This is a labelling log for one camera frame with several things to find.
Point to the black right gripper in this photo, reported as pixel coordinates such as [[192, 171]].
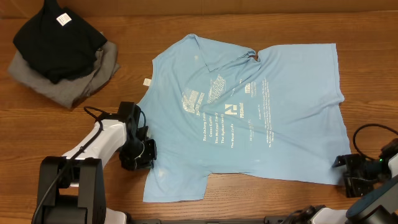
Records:
[[357, 188]]

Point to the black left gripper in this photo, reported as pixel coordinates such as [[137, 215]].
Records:
[[147, 161]]

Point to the light blue printed t-shirt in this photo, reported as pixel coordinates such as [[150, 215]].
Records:
[[219, 108]]

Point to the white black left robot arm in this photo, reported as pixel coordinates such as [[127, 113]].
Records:
[[71, 187]]

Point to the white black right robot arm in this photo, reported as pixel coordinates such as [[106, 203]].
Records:
[[378, 206]]

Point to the folded grey t-shirt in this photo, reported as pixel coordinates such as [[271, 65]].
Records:
[[68, 93]]

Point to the folded black t-shirt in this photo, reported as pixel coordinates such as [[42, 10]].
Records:
[[58, 43]]

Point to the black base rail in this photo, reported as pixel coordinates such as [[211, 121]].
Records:
[[265, 220]]

